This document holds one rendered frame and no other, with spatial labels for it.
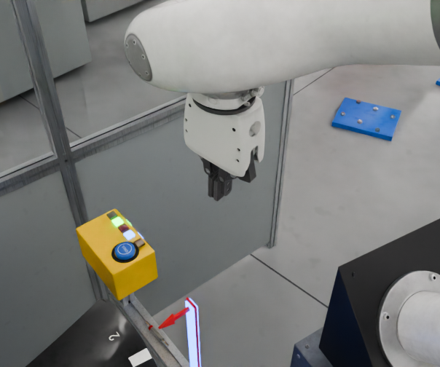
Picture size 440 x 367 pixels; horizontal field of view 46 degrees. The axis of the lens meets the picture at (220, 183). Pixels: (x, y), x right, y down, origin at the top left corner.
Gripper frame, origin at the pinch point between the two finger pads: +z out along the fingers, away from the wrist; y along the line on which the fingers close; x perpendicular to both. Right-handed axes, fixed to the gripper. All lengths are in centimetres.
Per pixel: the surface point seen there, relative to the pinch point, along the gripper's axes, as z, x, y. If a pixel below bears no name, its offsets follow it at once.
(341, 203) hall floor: 147, -141, 30
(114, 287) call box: 39.3, 6.8, 20.5
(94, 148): 48, -23, 63
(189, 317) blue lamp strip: 24.7, 7.7, -1.0
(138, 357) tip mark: 23.8, 18.2, -0.1
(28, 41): 12, -14, 67
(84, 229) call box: 35.5, 2.4, 33.6
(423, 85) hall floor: 152, -276, 44
